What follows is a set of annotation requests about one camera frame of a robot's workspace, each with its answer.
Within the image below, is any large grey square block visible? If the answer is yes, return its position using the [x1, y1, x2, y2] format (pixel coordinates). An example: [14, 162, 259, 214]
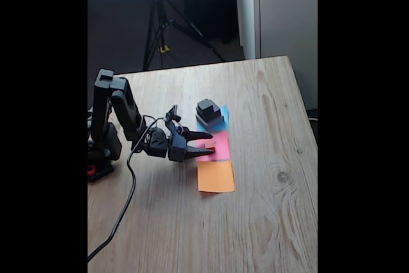
[195, 113, 226, 132]

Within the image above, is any medium black square block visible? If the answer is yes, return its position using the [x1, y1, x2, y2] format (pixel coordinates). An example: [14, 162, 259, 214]
[196, 102, 222, 123]

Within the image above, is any orange paper sheet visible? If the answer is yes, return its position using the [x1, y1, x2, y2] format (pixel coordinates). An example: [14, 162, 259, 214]
[197, 160, 236, 194]

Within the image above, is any red black table clamp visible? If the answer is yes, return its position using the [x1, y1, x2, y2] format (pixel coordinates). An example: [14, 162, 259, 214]
[87, 161, 115, 183]

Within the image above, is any white grey cabinet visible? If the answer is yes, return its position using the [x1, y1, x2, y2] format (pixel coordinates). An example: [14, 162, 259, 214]
[235, 0, 318, 111]

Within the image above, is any pink paper sheet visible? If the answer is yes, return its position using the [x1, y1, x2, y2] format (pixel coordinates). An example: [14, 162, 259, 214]
[195, 130, 231, 163]

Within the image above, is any small dark grey cube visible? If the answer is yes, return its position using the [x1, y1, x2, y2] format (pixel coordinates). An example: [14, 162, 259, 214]
[197, 98, 215, 113]

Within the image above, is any blue paper sheet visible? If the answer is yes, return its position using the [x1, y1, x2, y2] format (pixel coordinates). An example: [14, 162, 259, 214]
[197, 104, 230, 132]

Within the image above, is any black tripod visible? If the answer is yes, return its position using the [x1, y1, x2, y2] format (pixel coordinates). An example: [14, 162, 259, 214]
[142, 0, 226, 72]

